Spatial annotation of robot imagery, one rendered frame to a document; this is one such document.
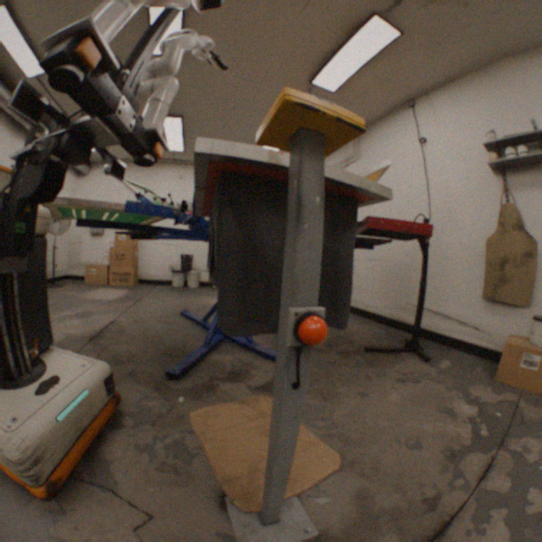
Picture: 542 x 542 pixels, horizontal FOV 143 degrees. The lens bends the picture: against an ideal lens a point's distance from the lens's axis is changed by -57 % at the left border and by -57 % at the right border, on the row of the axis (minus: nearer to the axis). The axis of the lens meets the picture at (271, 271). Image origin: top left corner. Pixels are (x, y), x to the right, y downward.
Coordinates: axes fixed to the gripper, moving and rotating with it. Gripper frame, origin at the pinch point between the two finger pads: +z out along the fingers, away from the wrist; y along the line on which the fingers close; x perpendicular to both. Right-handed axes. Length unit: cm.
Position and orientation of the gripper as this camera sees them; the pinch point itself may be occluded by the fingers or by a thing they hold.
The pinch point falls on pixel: (221, 62)
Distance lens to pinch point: 131.9
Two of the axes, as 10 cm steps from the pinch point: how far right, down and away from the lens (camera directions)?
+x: 8.1, -5.2, -2.7
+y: -4.0, -1.6, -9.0
